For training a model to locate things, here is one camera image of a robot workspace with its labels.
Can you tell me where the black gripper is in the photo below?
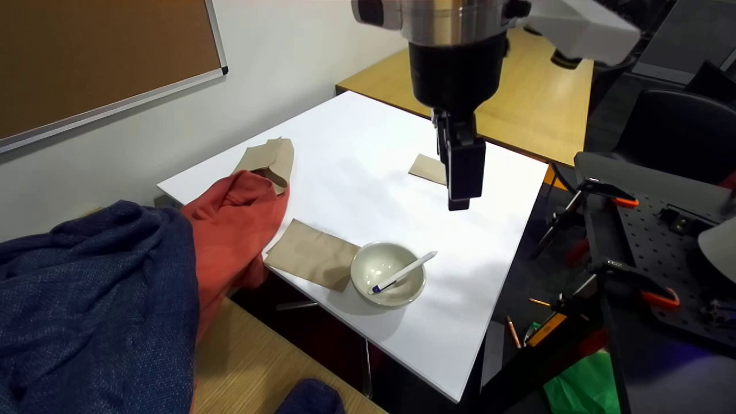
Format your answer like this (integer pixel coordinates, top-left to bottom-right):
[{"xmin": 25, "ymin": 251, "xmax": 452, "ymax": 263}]
[{"xmin": 407, "ymin": 33, "xmax": 510, "ymax": 213}]

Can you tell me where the white marker with blue cap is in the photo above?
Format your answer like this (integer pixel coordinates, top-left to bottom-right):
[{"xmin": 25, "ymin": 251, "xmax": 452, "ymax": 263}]
[{"xmin": 371, "ymin": 249, "xmax": 440, "ymax": 294}]

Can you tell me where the white ceramic bowl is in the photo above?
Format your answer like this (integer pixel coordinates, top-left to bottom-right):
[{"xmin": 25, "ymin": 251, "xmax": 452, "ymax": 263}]
[{"xmin": 349, "ymin": 242, "xmax": 429, "ymax": 310}]

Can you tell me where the white board panel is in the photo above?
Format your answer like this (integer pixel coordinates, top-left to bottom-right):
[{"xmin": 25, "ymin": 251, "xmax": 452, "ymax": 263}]
[{"xmin": 156, "ymin": 90, "xmax": 553, "ymax": 405}]

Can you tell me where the large brown paper napkin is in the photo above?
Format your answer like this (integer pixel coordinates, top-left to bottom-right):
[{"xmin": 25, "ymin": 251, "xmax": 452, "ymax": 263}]
[{"xmin": 262, "ymin": 218, "xmax": 363, "ymax": 294}]

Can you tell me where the folded brown paper napkin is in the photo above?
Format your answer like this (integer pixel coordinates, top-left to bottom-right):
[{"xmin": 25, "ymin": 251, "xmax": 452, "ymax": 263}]
[{"xmin": 232, "ymin": 136, "xmax": 297, "ymax": 191}]

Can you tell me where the orange pencil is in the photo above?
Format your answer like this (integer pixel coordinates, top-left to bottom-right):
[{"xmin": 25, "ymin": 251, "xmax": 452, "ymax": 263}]
[{"xmin": 503, "ymin": 316, "xmax": 524, "ymax": 351}]

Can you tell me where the grey curved plate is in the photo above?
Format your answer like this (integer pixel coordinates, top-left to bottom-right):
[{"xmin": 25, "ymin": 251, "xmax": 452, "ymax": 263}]
[{"xmin": 572, "ymin": 149, "xmax": 736, "ymax": 225}]

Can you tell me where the orange flat tool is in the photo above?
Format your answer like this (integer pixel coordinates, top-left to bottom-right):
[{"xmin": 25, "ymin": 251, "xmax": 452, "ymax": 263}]
[{"xmin": 527, "ymin": 310, "xmax": 571, "ymax": 349}]

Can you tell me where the black office chair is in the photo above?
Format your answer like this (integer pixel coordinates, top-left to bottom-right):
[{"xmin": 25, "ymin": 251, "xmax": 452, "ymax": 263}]
[{"xmin": 613, "ymin": 60, "xmax": 736, "ymax": 186}]

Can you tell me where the black perforated breadboard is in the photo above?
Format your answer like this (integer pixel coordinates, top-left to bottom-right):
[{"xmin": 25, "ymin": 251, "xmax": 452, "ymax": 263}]
[{"xmin": 613, "ymin": 196, "xmax": 736, "ymax": 357}]

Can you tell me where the red cloth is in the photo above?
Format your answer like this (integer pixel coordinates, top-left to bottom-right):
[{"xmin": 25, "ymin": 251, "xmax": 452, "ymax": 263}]
[{"xmin": 179, "ymin": 168, "xmax": 293, "ymax": 341}]

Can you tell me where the green plastic bag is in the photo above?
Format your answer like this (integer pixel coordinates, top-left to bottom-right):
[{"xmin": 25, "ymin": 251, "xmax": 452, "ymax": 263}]
[{"xmin": 540, "ymin": 347, "xmax": 621, "ymax": 414}]

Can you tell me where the small dark blue fabric lump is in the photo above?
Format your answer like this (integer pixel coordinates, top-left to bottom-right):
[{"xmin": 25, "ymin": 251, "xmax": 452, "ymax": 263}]
[{"xmin": 274, "ymin": 377, "xmax": 348, "ymax": 414}]

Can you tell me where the light wooden desk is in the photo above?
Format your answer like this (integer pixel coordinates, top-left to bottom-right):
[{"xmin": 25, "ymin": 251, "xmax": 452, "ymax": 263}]
[{"xmin": 191, "ymin": 297, "xmax": 388, "ymax": 414}]

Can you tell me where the dark blue cloth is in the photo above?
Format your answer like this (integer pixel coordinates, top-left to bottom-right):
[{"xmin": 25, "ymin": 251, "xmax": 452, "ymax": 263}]
[{"xmin": 0, "ymin": 199, "xmax": 203, "ymax": 414}]

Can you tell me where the black clamp with orange handle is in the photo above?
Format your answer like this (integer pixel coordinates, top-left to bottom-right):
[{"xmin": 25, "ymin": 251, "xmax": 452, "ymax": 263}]
[
  {"xmin": 555, "ymin": 257, "xmax": 683, "ymax": 318},
  {"xmin": 531, "ymin": 176, "xmax": 641, "ymax": 259}
]

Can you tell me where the cork board with metal frame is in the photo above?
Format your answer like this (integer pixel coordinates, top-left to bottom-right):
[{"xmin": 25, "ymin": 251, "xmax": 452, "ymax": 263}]
[{"xmin": 0, "ymin": 0, "xmax": 231, "ymax": 156}]

